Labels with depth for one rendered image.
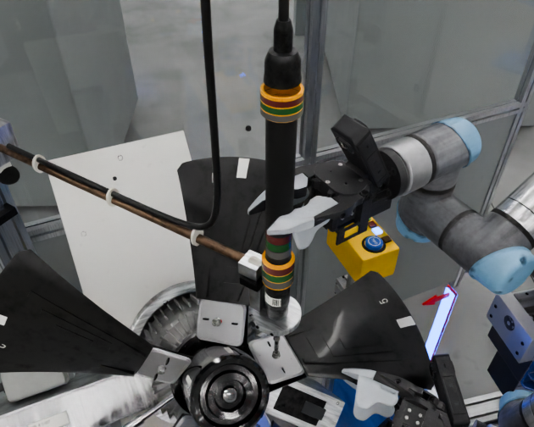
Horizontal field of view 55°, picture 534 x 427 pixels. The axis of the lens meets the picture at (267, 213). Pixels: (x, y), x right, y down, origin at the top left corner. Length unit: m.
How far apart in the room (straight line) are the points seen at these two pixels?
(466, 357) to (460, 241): 1.67
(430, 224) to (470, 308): 1.81
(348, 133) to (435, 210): 0.24
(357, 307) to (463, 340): 1.57
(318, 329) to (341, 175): 0.32
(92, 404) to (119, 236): 0.30
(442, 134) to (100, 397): 0.67
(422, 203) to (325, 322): 0.26
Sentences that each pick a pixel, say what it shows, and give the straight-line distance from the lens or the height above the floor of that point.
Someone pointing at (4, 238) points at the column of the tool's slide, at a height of 1.11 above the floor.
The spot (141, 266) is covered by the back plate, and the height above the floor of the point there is 1.18.
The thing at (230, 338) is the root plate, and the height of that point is 1.25.
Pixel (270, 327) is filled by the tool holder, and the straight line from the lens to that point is 0.73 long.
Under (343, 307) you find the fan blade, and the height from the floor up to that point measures 1.19.
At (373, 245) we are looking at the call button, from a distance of 1.18.
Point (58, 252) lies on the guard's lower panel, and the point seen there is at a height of 0.90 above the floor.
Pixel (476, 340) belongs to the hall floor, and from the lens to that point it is 2.49.
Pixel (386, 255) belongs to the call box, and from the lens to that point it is 1.20.
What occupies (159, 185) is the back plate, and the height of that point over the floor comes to 1.29.
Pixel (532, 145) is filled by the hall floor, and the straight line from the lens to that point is 3.84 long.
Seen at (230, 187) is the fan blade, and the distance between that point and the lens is 0.81.
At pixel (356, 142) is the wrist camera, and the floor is 1.58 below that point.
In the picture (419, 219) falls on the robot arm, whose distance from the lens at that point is 0.80.
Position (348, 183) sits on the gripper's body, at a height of 1.51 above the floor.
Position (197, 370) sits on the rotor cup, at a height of 1.26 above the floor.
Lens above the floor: 1.90
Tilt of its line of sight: 42 degrees down
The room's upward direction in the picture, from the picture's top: straight up
